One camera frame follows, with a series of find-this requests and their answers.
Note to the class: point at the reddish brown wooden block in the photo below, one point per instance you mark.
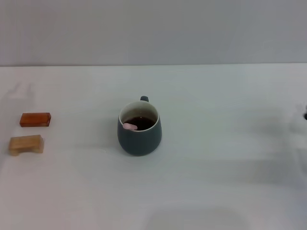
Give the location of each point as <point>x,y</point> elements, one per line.
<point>36,119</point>

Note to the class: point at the dark grey ceramic coffee cup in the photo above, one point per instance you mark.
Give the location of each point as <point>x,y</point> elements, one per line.
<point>139,141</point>

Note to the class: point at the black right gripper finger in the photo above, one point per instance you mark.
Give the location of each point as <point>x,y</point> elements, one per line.
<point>305,115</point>

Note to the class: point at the light wooden spoon rest block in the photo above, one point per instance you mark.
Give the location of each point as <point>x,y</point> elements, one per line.
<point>26,145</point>

